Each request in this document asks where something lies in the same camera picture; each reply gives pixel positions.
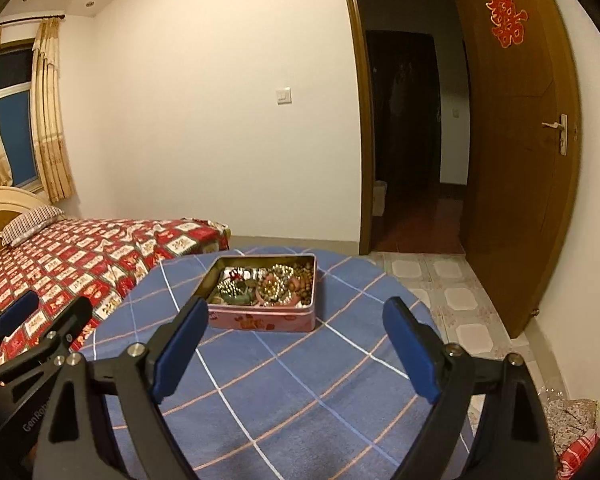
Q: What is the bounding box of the dark curtain rod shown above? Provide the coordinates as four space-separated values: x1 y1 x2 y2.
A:
0 14 66 28

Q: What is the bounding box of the striped pillow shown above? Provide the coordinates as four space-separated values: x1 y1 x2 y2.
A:
0 205 65 247

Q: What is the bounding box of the pink tin box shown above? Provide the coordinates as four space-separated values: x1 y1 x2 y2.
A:
196 254 317 333

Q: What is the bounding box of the metal door handle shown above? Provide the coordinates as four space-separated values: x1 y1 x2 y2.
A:
541 114 569 156

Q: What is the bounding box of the gold pearl necklace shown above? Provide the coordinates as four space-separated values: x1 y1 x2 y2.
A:
257 270 293 303

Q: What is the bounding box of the red checked cloth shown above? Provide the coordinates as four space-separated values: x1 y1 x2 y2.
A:
557 430 598 478

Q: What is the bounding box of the blue plaid tablecloth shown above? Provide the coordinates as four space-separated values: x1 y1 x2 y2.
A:
92 246 481 480

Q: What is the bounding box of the bed with red quilt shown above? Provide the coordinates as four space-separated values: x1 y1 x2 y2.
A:
0 217 231 373

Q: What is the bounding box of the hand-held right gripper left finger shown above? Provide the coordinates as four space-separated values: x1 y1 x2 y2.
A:
30 296 211 480

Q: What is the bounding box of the red paper door decoration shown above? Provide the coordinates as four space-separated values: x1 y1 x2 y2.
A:
486 0 528 50

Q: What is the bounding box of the brown door frame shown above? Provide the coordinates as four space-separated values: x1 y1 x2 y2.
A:
337 0 376 256

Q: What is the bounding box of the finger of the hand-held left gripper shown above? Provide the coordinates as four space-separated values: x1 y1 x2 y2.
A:
0 291 40 356
0 296 93 386

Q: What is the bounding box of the woven waste bin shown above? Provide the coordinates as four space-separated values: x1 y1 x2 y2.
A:
372 180 388 217

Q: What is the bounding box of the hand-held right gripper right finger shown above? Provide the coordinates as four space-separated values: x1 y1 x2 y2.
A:
382 296 556 480

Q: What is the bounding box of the brown wooden bead bracelet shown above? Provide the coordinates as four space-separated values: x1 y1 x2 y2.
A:
291 262 313 306

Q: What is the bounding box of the pink bangle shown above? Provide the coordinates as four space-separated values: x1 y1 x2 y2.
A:
256 280 306 308

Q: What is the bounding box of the cream wooden headboard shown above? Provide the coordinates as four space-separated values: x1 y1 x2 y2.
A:
0 185 48 266

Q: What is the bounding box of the window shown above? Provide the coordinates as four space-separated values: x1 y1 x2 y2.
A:
0 50 43 193

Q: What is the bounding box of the brown wooden door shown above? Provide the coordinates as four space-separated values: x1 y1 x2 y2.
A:
455 0 583 339

